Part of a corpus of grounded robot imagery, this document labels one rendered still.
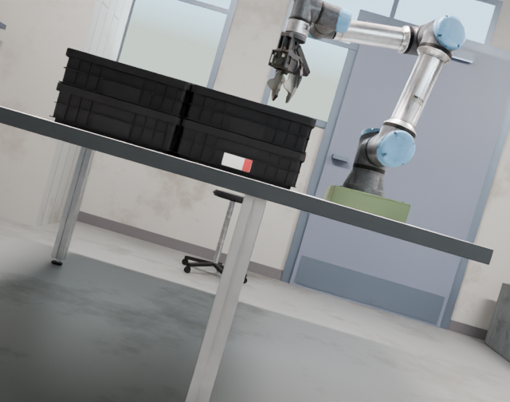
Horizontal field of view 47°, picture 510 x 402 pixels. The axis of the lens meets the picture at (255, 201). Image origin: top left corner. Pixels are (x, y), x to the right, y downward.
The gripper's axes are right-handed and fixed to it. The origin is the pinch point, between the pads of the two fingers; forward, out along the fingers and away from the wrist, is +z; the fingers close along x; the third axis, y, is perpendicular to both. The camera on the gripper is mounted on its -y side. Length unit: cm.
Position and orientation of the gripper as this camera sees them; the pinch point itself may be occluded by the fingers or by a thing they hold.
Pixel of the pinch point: (281, 98)
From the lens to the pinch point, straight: 192.4
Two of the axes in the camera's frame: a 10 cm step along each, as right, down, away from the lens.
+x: 7.3, 2.3, -6.5
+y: -6.3, -1.5, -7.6
